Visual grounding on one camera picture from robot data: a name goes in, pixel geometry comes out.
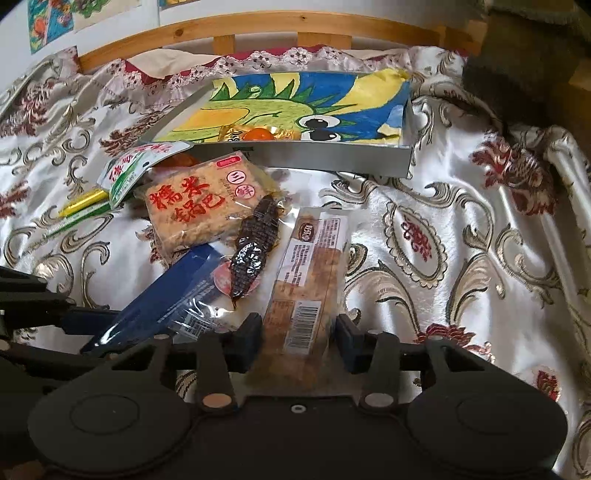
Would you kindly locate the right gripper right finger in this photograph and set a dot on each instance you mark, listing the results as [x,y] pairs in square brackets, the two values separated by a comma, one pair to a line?
[377,357]

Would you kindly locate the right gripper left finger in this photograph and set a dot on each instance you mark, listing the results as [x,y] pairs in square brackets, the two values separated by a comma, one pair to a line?
[218,355]

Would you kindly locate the blue snack packet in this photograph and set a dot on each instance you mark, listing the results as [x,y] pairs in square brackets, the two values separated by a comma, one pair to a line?
[183,300]

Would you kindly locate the brown snack bar packet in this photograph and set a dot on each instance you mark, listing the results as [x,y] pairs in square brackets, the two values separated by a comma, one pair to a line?
[306,298]

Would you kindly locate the yellow snack bar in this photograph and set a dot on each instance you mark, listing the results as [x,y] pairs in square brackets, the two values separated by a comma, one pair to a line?
[83,201]

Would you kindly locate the dark dried meat packet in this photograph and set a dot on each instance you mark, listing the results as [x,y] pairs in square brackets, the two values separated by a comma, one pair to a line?
[257,236]

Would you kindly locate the rice cracker packet red text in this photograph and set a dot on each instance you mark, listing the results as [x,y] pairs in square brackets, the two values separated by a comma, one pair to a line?
[206,202]

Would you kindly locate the green white snack pouch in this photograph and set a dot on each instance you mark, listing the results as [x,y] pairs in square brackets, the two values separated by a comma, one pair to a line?
[120,175]

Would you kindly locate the green white snack stick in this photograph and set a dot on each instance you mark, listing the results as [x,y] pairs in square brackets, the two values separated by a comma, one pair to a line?
[68,222]

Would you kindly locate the floral satin bedspread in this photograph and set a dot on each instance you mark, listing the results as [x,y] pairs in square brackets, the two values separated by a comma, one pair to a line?
[486,241]

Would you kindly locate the small orange fruit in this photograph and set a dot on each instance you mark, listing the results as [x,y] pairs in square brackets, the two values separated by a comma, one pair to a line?
[258,134]

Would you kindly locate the grey tray with drawing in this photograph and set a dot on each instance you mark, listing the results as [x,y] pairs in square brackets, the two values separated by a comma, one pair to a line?
[351,122]

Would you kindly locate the cream pillow with red trim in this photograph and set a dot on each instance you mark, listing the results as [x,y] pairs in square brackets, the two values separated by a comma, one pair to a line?
[162,63]

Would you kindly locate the dark green hanging cloth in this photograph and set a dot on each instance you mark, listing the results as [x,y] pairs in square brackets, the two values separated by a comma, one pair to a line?
[529,47]

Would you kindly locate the cartoon girl wall drawing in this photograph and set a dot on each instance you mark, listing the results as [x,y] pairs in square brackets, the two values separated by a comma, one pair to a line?
[48,20]

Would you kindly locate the green cartoon wall drawing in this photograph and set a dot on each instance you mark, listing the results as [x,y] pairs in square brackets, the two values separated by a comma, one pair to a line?
[90,12]

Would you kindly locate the wooden bed rail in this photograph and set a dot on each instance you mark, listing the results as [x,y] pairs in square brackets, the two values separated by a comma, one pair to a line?
[337,30]

